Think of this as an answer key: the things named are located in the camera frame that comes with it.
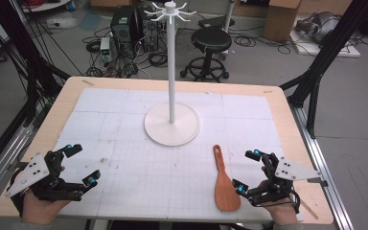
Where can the black computer tower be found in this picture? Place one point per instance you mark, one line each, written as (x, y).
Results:
(150, 28)
(123, 24)

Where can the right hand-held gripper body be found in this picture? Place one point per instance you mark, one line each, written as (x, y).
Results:
(292, 171)

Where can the black metal frame post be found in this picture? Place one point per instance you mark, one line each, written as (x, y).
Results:
(327, 52)
(28, 64)

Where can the white table leg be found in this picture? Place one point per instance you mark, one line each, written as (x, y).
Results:
(230, 14)

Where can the white floor board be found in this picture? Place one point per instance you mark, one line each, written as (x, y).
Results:
(332, 49)

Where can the person's left hand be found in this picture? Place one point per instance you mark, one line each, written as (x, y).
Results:
(40, 212)

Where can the person's right hand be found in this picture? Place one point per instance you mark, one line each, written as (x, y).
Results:
(282, 214)

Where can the white grid mat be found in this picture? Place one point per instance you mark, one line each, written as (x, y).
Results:
(140, 179)

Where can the small grey power supply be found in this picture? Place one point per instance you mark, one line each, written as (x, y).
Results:
(105, 48)

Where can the black tape strip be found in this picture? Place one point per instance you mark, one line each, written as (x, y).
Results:
(317, 181)

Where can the black round stool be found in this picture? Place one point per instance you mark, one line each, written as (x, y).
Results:
(211, 40)

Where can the white hook rack stand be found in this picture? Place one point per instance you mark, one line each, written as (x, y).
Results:
(172, 127)

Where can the cardboard box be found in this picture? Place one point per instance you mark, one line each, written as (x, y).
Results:
(279, 20)

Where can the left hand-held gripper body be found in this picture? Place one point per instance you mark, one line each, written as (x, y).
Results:
(28, 174)

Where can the wooden rice spatula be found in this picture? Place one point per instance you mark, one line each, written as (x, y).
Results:
(225, 193)

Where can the aluminium rail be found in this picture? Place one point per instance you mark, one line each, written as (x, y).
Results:
(319, 159)
(3, 166)

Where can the grey bag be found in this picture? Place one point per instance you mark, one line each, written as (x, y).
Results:
(319, 25)

